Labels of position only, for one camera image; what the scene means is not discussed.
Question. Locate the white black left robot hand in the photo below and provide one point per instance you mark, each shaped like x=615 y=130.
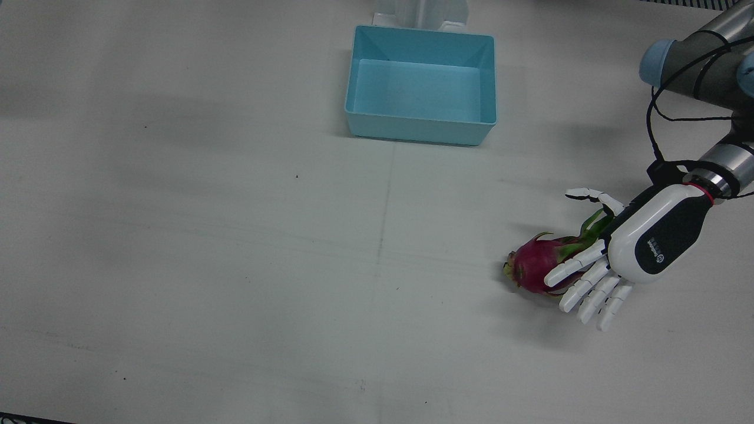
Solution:
x=648 y=235

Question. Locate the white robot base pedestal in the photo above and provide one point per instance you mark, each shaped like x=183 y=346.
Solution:
x=421 y=12

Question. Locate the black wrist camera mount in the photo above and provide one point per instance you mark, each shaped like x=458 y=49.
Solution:
x=662 y=172

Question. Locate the pink dragon fruit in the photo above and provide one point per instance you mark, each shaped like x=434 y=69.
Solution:
x=533 y=262

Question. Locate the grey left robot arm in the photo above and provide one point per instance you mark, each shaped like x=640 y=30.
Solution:
x=689 y=65

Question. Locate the light blue plastic bin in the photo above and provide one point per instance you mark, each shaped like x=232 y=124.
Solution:
x=418 y=88

